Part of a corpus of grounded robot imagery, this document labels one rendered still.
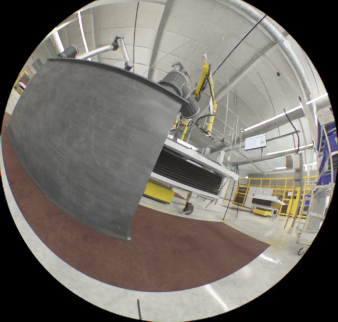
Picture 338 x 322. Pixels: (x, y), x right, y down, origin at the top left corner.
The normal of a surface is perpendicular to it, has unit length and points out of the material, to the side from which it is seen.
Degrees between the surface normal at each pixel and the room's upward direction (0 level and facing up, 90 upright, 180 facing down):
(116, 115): 90
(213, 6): 175
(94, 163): 90
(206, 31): 176
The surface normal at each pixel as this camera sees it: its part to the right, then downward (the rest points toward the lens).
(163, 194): 0.23, -0.15
